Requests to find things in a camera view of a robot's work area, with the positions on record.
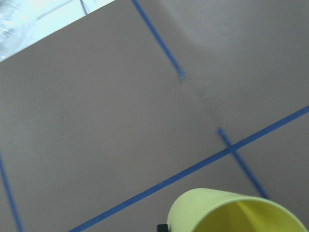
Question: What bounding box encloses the crumpled clear plastic wrap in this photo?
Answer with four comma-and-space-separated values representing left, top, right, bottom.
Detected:
0, 0, 73, 61

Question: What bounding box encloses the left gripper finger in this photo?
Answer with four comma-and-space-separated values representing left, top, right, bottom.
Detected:
156, 224, 169, 232

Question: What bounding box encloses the yellow plastic cup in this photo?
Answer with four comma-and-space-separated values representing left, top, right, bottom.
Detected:
167, 188, 307, 232

